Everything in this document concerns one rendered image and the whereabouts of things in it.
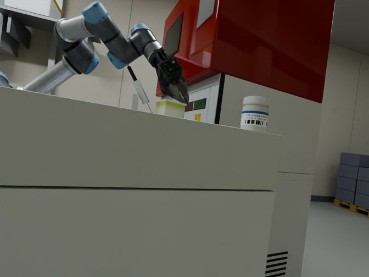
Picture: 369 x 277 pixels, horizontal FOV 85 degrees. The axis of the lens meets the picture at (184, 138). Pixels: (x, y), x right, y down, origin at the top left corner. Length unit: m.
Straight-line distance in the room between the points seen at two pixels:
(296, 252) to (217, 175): 1.00
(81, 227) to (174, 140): 0.22
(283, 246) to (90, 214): 1.08
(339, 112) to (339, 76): 0.74
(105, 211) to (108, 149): 0.11
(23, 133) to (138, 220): 0.24
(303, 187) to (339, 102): 4.20
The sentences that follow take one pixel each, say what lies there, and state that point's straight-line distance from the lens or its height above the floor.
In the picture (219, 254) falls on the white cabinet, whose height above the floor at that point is 0.67.
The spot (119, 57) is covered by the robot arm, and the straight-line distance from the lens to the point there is 0.85.
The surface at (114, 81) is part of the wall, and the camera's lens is 3.32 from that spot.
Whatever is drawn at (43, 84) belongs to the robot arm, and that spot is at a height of 1.10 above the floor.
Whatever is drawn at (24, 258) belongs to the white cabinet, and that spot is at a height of 0.71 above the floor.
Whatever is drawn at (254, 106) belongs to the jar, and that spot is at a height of 1.03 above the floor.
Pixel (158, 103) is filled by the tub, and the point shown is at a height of 1.02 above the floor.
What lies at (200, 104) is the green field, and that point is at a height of 1.10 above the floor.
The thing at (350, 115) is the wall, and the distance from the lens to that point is 5.62.
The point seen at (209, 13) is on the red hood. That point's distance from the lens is 1.05.
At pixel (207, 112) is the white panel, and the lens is 0.92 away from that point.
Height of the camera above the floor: 0.92
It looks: level
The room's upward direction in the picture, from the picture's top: 7 degrees clockwise
